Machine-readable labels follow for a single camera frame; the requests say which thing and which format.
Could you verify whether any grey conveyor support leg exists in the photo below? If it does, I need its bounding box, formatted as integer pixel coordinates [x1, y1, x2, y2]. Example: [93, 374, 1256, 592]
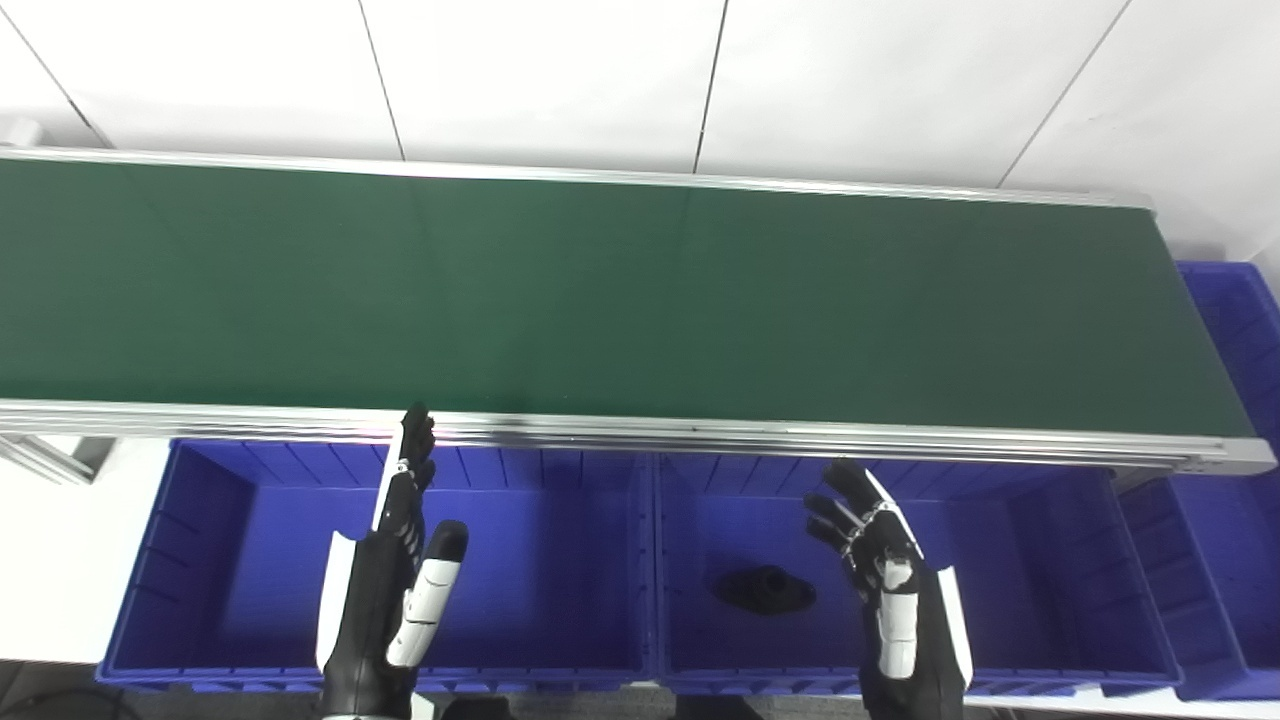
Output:
[0, 435, 117, 487]

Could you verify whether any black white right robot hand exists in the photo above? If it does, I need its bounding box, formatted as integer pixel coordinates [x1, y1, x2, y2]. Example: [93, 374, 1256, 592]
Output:
[803, 458, 974, 720]

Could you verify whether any green conveyor belt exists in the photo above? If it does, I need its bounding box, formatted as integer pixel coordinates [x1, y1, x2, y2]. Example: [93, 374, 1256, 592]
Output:
[0, 158, 1257, 439]
[0, 147, 1278, 477]

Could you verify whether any black flange part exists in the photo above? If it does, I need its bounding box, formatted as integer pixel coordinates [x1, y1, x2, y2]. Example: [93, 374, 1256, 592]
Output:
[712, 565, 817, 615]

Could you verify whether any blue plastic bin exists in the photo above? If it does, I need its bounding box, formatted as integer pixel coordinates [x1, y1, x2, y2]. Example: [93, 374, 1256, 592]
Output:
[97, 438, 661, 694]
[1118, 262, 1280, 702]
[652, 452, 1185, 697]

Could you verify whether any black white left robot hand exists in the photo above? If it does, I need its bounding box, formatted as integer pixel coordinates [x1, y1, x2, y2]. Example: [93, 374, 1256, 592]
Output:
[316, 403, 469, 720]

